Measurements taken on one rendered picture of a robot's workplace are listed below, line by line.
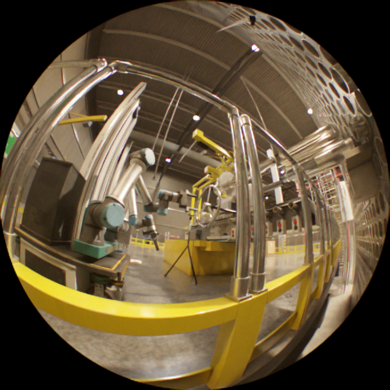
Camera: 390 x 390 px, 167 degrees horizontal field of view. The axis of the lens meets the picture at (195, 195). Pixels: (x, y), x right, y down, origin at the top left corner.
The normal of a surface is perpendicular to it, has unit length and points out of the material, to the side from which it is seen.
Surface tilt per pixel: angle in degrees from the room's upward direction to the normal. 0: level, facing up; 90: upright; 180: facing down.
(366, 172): 90
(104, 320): 90
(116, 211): 97
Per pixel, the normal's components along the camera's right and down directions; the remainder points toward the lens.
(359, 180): -0.88, -0.24
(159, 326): 0.47, -0.29
